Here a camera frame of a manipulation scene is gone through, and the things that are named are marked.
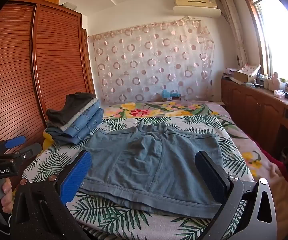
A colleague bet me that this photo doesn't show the long wooden cabinet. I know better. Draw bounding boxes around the long wooden cabinet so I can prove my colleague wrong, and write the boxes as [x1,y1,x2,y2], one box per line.
[221,76,288,165]

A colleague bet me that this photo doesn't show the pale patterned window curtain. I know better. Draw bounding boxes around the pale patterned window curtain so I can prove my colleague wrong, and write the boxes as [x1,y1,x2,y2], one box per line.
[220,0,249,67]

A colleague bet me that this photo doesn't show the wooden slatted wardrobe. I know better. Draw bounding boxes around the wooden slatted wardrobe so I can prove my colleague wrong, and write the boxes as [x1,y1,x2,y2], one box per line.
[0,0,96,188]

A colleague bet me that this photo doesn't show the sheer circle pattern curtain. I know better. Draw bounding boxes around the sheer circle pattern curtain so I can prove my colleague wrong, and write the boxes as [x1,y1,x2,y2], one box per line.
[87,19,216,104]

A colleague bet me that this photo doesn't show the blue cloth bundle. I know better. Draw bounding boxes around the blue cloth bundle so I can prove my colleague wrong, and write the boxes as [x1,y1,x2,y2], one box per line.
[161,90,178,99]

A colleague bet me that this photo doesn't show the floral blanket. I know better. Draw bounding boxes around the floral blanket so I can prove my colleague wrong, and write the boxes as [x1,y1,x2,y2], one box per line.
[101,101,284,188]

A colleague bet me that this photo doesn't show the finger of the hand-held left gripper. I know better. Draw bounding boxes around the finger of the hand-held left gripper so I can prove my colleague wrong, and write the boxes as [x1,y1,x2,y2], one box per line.
[0,143,42,165]
[0,135,26,155]

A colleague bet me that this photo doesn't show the open cardboard box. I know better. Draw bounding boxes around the open cardboard box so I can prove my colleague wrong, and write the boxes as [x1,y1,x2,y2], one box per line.
[233,64,261,85]

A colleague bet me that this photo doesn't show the small cardboard box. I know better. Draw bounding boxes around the small cardboard box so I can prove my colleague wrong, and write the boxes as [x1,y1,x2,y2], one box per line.
[163,94,182,102]

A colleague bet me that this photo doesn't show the pile of papers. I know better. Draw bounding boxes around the pile of papers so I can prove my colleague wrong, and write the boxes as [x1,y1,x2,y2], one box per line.
[223,67,236,80]

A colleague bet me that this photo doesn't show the light grey folded pants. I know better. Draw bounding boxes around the light grey folded pants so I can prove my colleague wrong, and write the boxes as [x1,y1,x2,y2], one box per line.
[59,99,101,132]

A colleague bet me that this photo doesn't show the dark grey folded pants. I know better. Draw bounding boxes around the dark grey folded pants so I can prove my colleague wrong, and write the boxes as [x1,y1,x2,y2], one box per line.
[46,92,97,128]

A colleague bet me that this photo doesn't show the dark red cloth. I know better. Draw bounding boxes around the dark red cloth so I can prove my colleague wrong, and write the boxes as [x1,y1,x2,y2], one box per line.
[251,135,288,198]

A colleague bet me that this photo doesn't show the stack of folded clothes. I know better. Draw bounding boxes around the stack of folded clothes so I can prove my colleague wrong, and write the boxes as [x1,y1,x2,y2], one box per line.
[45,109,104,145]

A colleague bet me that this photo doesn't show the blue-grey pants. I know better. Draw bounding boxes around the blue-grey pants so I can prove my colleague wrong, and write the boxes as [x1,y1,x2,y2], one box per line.
[79,122,224,219]

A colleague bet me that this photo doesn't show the wooden framed window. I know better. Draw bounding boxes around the wooden framed window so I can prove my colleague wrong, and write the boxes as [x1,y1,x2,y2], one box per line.
[241,0,288,88]

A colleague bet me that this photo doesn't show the leaf print bed sheet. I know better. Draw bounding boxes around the leaf print bed sheet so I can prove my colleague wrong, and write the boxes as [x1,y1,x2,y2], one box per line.
[21,115,257,240]

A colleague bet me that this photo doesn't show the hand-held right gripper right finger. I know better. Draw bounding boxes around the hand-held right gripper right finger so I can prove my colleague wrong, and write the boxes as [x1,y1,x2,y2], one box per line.
[195,151,277,240]

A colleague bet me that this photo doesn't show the blue folded jeans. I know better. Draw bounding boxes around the blue folded jeans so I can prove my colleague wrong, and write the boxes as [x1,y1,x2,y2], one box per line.
[66,102,102,140]

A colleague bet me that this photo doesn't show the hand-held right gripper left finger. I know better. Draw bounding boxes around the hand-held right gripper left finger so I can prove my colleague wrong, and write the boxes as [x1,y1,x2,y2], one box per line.
[10,150,92,240]

